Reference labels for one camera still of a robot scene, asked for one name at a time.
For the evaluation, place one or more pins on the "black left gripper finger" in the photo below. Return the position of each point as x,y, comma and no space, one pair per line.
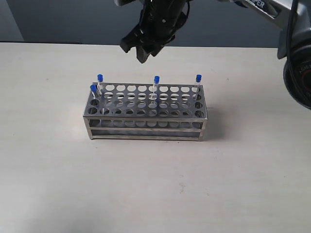
132,39

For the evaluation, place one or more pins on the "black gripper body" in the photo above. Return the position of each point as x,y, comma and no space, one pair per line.
160,20

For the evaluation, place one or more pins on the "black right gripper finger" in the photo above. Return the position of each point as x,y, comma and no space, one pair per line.
143,52

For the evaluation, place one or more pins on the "blue capped tube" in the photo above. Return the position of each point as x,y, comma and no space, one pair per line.
153,96
94,91
196,86

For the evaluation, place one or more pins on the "metal test tube rack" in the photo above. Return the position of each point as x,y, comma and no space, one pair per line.
124,112

